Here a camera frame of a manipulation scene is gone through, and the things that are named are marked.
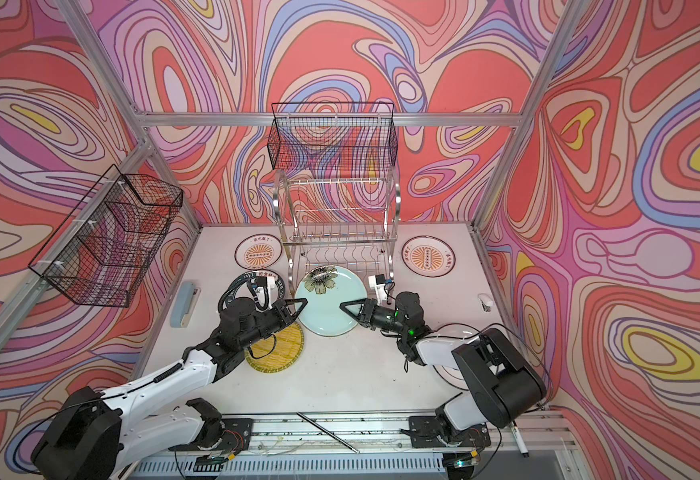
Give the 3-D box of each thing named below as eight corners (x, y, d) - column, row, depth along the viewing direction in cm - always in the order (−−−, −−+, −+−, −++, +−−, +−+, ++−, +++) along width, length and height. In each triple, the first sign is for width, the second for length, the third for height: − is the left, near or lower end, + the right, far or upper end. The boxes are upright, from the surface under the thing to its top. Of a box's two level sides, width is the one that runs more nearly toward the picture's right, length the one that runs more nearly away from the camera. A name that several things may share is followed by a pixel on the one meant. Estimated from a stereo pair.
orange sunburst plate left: (231, 269, 109) (229, 265, 107) (242, 237, 120) (240, 233, 118) (278, 269, 109) (277, 265, 107) (284, 237, 120) (283, 233, 118)
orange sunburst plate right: (404, 277, 106) (405, 272, 104) (399, 241, 117) (400, 235, 115) (458, 277, 106) (460, 272, 103) (447, 240, 117) (449, 235, 115)
